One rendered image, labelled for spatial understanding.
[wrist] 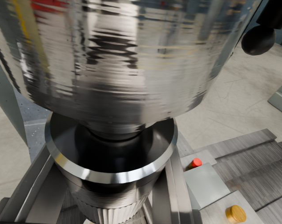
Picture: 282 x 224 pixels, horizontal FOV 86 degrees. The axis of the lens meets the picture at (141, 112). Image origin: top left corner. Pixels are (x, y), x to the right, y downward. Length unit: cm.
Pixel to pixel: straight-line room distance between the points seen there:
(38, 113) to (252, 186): 60
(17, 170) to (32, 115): 114
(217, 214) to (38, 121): 45
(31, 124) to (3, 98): 10
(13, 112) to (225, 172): 63
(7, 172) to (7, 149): 22
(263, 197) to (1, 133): 187
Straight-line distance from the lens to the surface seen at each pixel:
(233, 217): 31
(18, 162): 164
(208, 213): 31
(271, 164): 65
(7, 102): 56
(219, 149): 54
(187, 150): 39
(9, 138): 182
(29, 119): 50
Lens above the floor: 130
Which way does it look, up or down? 44 degrees down
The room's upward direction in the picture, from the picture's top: 12 degrees clockwise
